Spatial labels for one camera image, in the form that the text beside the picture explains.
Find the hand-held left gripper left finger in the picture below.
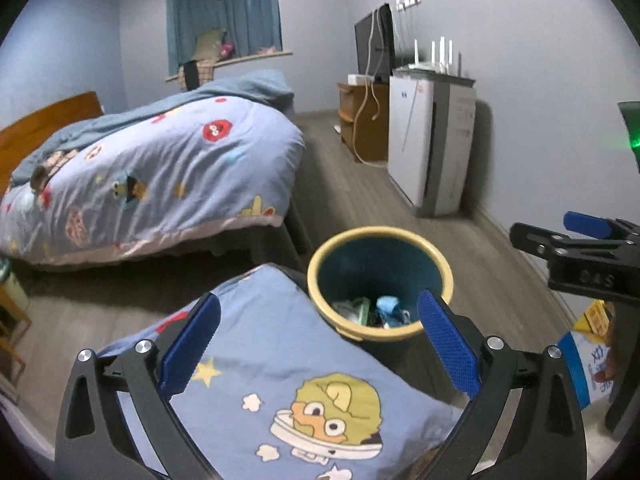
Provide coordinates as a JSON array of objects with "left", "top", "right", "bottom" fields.
[{"left": 54, "top": 291, "right": 223, "bottom": 480}]

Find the wooden cabinet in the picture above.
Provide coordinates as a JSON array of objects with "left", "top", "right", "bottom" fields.
[{"left": 337, "top": 81, "right": 391, "bottom": 163}]

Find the blue and white packet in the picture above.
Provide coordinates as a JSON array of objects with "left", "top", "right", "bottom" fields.
[{"left": 556, "top": 330, "right": 621, "bottom": 411}]

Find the blue window curtain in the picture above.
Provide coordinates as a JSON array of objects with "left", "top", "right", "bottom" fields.
[{"left": 166, "top": 0, "right": 283, "bottom": 81}]

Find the plaid cushion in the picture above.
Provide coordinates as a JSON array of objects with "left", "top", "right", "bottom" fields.
[{"left": 177, "top": 60, "right": 216, "bottom": 92}]

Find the black television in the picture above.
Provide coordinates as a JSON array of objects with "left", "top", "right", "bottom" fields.
[{"left": 354, "top": 3, "right": 397, "bottom": 85}]

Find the wooden bed headboard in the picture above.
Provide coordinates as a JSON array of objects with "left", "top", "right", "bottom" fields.
[{"left": 0, "top": 91, "right": 105, "bottom": 198}]

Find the wooden chair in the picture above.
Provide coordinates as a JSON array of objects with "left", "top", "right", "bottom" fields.
[{"left": 0, "top": 275, "right": 33, "bottom": 386}]

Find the grey bed base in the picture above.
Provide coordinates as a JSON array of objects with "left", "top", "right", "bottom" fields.
[{"left": 15, "top": 210, "right": 313, "bottom": 273}]

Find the white router with antennas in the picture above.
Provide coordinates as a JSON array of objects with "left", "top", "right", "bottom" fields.
[{"left": 393, "top": 37, "right": 458, "bottom": 75}]

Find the window sill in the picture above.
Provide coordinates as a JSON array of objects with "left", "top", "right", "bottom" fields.
[{"left": 165, "top": 50, "right": 293, "bottom": 82}]

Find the yellow packet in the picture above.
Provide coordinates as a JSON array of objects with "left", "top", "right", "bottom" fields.
[{"left": 574, "top": 300, "right": 617, "bottom": 346}]

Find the white cable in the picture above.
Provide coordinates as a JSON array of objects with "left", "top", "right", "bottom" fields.
[{"left": 352, "top": 7, "right": 396, "bottom": 166}]

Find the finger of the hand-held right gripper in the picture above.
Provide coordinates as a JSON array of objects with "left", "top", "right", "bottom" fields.
[
  {"left": 509, "top": 221, "right": 626, "bottom": 273},
  {"left": 562, "top": 211, "right": 623, "bottom": 241}
]

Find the yellow-rimmed teal trash bin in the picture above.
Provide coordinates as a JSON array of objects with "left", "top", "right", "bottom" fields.
[{"left": 306, "top": 226, "right": 455, "bottom": 343}]

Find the green pillow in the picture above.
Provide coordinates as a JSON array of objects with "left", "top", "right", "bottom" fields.
[{"left": 192, "top": 27, "right": 228, "bottom": 63}]

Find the printed blue duvet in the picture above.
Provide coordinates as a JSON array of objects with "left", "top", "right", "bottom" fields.
[{"left": 0, "top": 91, "right": 307, "bottom": 266}]

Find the dark plush toy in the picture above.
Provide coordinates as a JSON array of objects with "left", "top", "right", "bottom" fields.
[{"left": 29, "top": 164, "right": 51, "bottom": 192}]

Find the blue face mask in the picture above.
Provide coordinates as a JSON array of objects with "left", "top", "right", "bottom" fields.
[{"left": 375, "top": 295, "right": 413, "bottom": 328}]

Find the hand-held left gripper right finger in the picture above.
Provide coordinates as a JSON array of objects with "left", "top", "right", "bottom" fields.
[{"left": 416, "top": 288, "right": 588, "bottom": 480}]

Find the white air purifier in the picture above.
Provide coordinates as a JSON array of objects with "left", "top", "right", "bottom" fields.
[{"left": 387, "top": 72, "right": 477, "bottom": 218}]

